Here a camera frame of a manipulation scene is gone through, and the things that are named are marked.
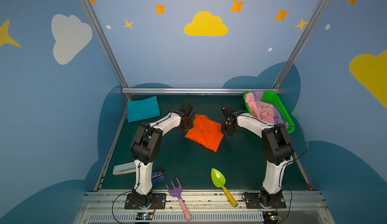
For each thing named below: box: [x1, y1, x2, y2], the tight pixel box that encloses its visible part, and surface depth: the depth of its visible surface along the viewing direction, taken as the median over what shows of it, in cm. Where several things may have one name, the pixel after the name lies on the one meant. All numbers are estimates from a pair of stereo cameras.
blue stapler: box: [151, 170, 167, 184], surface depth 81 cm
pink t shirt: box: [245, 92, 275, 124], surface depth 104 cm
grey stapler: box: [112, 161, 137, 176], surface depth 82 cm
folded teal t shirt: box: [126, 95, 161, 124], surface depth 116 cm
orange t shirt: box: [184, 114, 224, 153], surface depth 100 cm
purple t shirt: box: [253, 90, 290, 128], surface depth 106 cm
